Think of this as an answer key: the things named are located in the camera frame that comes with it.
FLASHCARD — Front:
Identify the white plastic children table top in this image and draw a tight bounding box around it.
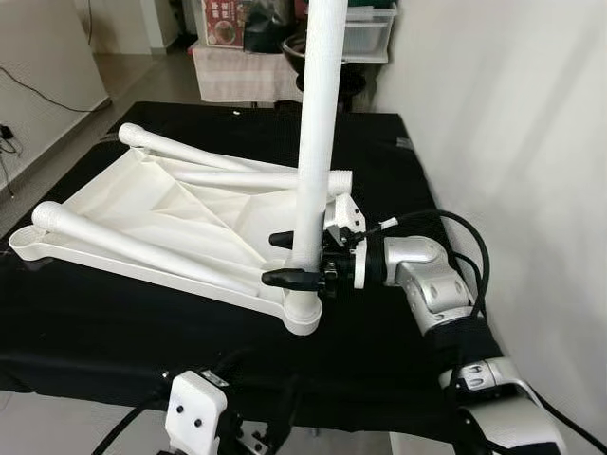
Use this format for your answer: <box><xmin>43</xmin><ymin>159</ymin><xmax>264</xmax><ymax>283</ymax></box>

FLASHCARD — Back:
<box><xmin>8</xmin><ymin>142</ymin><xmax>354</xmax><ymax>337</ymax></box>

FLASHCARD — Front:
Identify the pink cloth cover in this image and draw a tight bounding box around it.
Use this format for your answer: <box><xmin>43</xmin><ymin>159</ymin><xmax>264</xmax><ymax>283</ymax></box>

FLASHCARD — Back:
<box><xmin>190</xmin><ymin>43</ymin><xmax>304</xmax><ymax>103</ymax></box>

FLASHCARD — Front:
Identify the black tablecloth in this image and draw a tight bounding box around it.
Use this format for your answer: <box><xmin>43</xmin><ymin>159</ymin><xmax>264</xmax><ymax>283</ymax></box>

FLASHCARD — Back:
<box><xmin>0</xmin><ymin>100</ymin><xmax>513</xmax><ymax>446</ymax></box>

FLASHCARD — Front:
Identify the black round stool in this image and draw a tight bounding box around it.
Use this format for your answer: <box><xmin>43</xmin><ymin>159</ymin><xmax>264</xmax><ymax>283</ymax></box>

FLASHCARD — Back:
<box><xmin>282</xmin><ymin>33</ymin><xmax>371</xmax><ymax>113</ymax></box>

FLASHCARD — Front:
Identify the dark bag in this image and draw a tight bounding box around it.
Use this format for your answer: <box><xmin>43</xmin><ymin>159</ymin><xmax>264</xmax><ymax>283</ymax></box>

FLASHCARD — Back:
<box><xmin>245</xmin><ymin>0</ymin><xmax>309</xmax><ymax>53</ymax></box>

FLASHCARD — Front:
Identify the red printed box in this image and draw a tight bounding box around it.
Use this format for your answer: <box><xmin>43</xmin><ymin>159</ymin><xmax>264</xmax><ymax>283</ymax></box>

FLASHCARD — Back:
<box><xmin>199</xmin><ymin>0</ymin><xmax>249</xmax><ymax>46</ymax></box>

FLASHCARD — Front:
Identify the grey plastic storage box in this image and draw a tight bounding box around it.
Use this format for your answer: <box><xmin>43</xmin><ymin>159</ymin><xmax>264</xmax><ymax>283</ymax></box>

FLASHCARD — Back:
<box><xmin>343</xmin><ymin>5</ymin><xmax>397</xmax><ymax>56</ymax></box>

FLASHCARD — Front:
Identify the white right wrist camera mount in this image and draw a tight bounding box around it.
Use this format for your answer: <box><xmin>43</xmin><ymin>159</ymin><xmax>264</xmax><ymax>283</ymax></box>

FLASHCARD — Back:
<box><xmin>322</xmin><ymin>194</ymin><xmax>371</xmax><ymax>290</ymax></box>

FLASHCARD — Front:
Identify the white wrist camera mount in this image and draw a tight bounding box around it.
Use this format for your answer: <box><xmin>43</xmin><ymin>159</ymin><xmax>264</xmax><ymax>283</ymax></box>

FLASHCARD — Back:
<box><xmin>164</xmin><ymin>372</ymin><xmax>229</xmax><ymax>455</ymax></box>
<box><xmin>322</xmin><ymin>194</ymin><xmax>371</xmax><ymax>290</ymax></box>

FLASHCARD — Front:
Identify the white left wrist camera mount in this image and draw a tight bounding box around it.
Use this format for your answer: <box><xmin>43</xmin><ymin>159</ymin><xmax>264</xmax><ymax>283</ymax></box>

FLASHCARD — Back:
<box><xmin>164</xmin><ymin>372</ymin><xmax>229</xmax><ymax>455</ymax></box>

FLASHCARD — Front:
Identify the black wall cable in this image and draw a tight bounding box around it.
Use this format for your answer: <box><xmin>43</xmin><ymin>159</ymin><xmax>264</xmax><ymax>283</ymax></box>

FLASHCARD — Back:
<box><xmin>0</xmin><ymin>64</ymin><xmax>105</xmax><ymax>115</ymax></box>

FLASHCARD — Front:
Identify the black charger with cable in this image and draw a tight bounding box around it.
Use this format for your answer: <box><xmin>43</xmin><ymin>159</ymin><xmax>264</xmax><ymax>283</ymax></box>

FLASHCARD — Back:
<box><xmin>0</xmin><ymin>121</ymin><xmax>25</xmax><ymax>200</ymax></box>

